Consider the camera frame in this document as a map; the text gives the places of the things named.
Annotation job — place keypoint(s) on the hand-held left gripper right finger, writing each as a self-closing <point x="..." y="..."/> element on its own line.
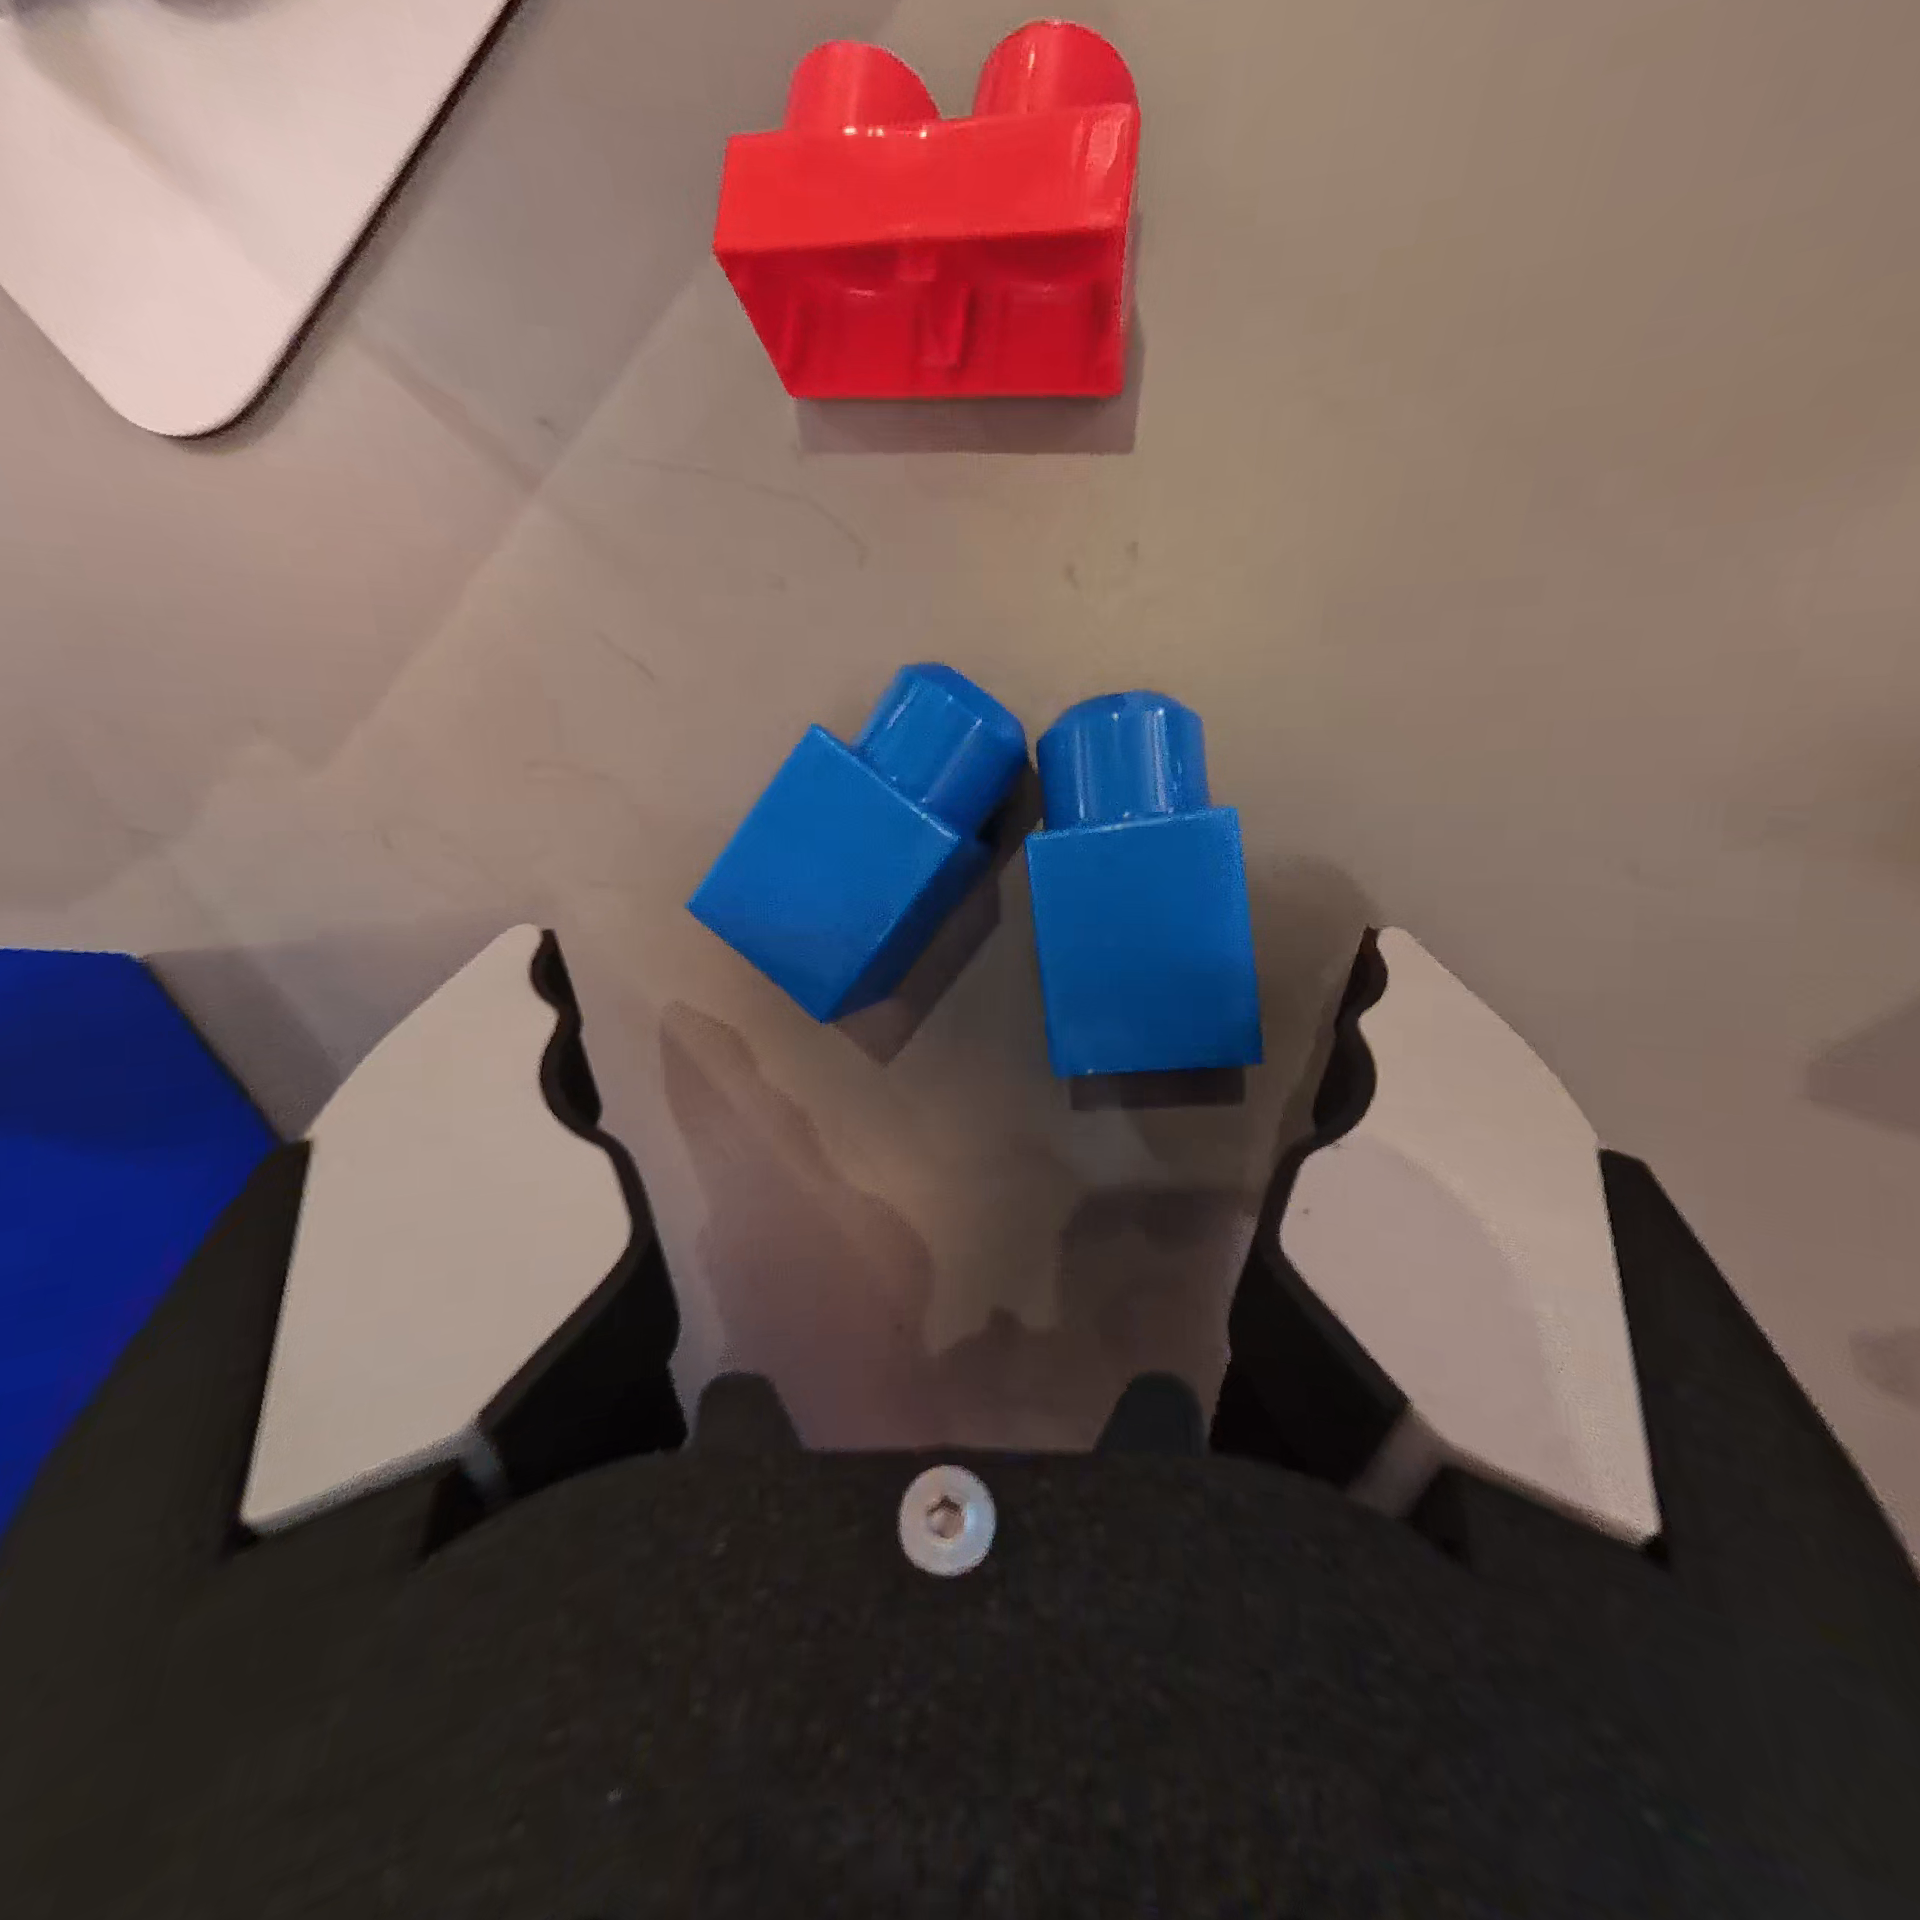
<point x="1483" y="1245"/>

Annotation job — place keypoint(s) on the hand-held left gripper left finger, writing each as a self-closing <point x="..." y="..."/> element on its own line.
<point x="435" y="1231"/>

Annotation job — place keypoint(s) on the blue plastic bin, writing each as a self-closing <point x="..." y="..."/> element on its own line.
<point x="89" y="1171"/>

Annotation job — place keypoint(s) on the blue one-stud block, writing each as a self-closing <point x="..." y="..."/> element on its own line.
<point x="839" y="869"/>
<point x="1147" y="931"/>

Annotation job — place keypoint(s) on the red two-stud block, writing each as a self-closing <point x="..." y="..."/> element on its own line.
<point x="931" y="211"/>

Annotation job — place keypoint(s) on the white wooden document stand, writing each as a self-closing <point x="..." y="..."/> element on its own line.
<point x="180" y="226"/>

